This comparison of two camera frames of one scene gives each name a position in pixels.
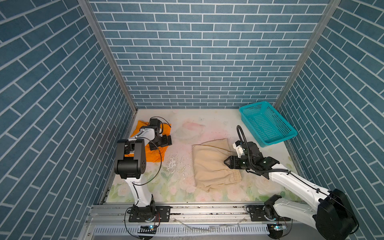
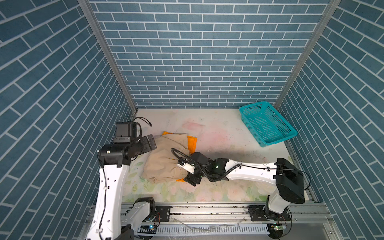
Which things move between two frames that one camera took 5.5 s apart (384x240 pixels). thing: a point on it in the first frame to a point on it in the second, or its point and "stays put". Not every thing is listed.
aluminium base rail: (110, 221) stays put
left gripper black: (165, 142) to (146, 146)
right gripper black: (233, 162) to (191, 179)
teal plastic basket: (265, 124) stays put
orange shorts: (155, 155) to (191, 142)
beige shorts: (210, 170) to (160, 164)
